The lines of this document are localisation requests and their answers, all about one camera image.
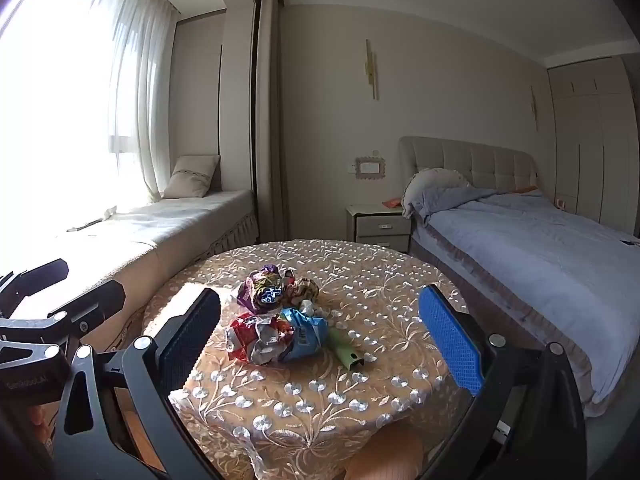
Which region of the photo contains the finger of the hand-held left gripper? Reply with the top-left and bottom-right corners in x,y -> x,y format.
0,280 -> 126,347
0,259 -> 69,307

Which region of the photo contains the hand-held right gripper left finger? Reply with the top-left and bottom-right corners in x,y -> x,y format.
52,286 -> 223,480

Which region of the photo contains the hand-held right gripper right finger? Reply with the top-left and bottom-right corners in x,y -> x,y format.
419,285 -> 590,480

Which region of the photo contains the red and white wrapper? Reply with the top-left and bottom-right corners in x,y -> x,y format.
227,311 -> 296,364

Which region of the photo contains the purple snack wrapper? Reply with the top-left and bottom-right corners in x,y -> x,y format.
237,266 -> 288,311

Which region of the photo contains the green tube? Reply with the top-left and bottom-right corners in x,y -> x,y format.
327,330 -> 366,369

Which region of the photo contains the blue snack bag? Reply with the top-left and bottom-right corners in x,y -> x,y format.
280,308 -> 331,361

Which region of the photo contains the white paper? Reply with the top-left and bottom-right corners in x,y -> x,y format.
299,300 -> 332,319

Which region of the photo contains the brown wrapper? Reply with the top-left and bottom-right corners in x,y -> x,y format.
282,270 -> 321,306

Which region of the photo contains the beige sofa with cushion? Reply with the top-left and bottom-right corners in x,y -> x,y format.
0,189 -> 258,311

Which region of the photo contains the light blue bed blanket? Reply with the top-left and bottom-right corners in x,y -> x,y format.
412,187 -> 640,418

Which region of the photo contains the white nightstand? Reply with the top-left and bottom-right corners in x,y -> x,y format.
346,203 -> 413,253

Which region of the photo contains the orange stool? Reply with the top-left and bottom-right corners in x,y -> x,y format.
345,430 -> 426,480

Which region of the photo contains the beige embroidered tablecloth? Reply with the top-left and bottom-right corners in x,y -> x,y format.
141,239 -> 506,480

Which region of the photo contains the grey bed pillow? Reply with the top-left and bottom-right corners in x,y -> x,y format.
402,167 -> 473,218

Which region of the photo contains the beige square pillow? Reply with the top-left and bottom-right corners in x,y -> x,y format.
162,155 -> 222,199

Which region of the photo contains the window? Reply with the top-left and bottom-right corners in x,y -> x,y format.
0,0 -> 126,241

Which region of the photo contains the beige upholstered bed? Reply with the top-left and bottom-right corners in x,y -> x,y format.
398,136 -> 640,418

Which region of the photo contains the white sheer curtain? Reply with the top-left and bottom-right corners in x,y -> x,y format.
90,0 -> 178,201

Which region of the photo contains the beige wardrobe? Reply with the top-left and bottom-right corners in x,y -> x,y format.
547,55 -> 640,238

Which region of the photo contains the beige drape curtain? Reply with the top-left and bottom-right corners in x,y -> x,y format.
255,0 -> 291,246

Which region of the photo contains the framed wall switch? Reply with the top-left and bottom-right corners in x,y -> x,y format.
354,156 -> 385,181

